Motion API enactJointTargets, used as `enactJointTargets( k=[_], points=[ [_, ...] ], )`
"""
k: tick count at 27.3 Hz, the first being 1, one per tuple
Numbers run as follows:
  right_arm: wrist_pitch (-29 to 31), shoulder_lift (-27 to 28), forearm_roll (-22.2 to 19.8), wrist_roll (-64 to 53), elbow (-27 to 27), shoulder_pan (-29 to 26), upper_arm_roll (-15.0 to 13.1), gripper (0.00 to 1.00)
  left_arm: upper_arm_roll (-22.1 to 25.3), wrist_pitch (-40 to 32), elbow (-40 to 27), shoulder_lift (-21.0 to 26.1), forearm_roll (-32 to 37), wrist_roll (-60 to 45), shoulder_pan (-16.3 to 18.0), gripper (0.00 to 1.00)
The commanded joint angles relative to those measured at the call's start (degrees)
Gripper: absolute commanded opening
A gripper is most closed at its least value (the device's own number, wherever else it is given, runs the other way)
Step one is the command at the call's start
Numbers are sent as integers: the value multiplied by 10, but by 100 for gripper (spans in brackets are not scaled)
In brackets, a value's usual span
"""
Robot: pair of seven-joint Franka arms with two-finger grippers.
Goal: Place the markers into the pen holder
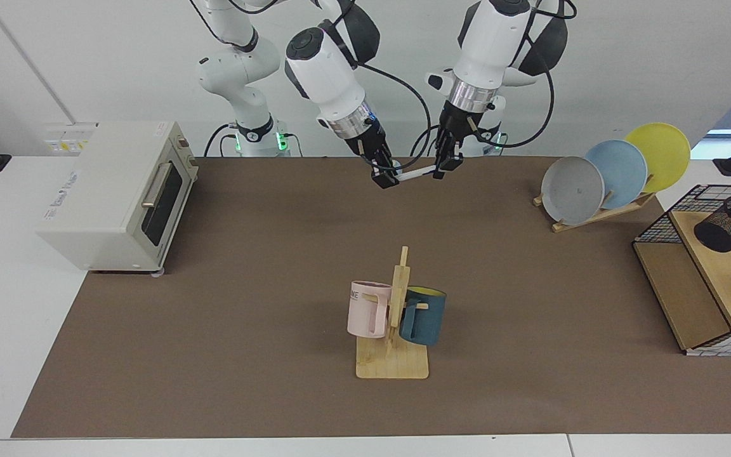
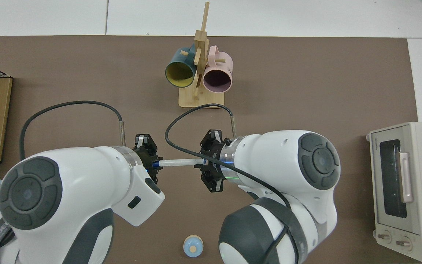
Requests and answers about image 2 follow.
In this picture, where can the brown table cloth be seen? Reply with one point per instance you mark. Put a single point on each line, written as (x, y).
(288, 91)

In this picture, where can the pink cup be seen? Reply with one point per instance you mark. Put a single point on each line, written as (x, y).
(216, 81)

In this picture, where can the white marker with blue cap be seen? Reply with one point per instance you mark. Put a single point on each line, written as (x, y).
(178, 162)

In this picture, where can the dark teal cup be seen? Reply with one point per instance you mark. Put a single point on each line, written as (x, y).
(180, 75)

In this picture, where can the small blue round thing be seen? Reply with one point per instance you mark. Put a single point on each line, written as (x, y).
(193, 246)

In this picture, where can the wooden cup stand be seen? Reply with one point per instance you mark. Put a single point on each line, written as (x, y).
(200, 99)

